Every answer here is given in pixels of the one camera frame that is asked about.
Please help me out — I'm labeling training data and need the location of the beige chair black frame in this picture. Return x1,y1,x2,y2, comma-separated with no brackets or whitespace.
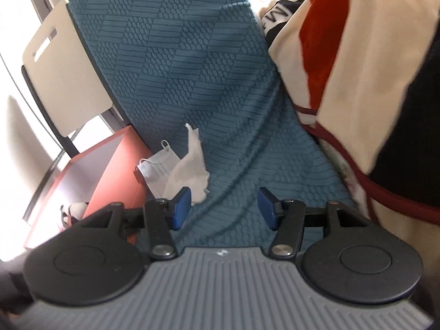
22,0,128,157

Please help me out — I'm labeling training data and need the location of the teal textured sofa cover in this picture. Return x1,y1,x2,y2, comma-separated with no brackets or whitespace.
68,0,352,249

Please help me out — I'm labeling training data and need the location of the coral red storage box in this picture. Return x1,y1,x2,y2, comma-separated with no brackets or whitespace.
24,126,152,249

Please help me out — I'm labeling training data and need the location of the white face mask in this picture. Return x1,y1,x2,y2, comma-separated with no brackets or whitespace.
136,140,180,198

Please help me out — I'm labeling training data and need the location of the black white panda plush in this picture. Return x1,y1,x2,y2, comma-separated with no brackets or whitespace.
60,202,88,229

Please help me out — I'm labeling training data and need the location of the white tissue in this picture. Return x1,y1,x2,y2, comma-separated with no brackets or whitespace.
163,123,210,206

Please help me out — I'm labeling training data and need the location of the cream red fleece blanket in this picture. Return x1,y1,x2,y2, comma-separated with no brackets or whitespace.
241,0,440,272

